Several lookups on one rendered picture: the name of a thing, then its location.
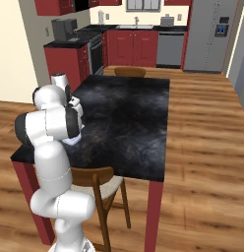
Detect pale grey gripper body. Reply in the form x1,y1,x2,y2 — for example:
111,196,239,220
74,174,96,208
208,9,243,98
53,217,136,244
61,131,84,147

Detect wooden chair with pale cushion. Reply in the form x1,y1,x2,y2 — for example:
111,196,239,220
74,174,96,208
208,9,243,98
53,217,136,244
69,165,133,252

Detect dark marble table, red legs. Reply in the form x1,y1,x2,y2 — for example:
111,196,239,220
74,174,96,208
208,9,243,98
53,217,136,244
10,74,171,252

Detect red base cupboard beside oven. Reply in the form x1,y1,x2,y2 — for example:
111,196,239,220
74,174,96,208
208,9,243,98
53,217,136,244
43,39,92,93

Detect black and steel oven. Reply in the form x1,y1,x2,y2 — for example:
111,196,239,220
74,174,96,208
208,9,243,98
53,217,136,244
75,30,105,76

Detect black coffee machine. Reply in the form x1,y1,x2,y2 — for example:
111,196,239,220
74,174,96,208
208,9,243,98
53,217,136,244
50,18,81,43

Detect red base cupboards under sink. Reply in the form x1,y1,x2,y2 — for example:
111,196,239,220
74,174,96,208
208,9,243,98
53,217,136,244
101,29,159,68

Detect white jug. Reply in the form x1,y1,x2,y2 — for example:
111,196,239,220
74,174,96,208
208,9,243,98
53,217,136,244
96,10,105,26

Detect sink with tap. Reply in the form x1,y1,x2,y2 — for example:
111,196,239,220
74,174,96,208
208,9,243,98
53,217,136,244
115,16,154,31

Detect grey dishwasher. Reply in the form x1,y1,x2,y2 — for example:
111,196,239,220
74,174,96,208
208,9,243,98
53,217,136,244
155,31,186,69

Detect black extractor hood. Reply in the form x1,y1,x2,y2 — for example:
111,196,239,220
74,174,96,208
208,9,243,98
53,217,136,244
73,0,92,13

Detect grey toaster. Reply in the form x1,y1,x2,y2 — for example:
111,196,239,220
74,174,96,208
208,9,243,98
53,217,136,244
159,14,175,28

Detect grey framed window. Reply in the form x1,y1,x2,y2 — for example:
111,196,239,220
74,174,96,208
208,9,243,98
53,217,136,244
125,0,162,13

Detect grey fridge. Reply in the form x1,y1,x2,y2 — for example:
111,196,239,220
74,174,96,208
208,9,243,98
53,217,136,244
183,0,240,74

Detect red wall cupboards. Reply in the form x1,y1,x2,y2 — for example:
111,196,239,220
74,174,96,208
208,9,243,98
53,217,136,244
33,0,123,17

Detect red wall cupboard beside fridge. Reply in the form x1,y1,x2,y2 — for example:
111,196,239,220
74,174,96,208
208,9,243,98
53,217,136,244
163,0,193,7

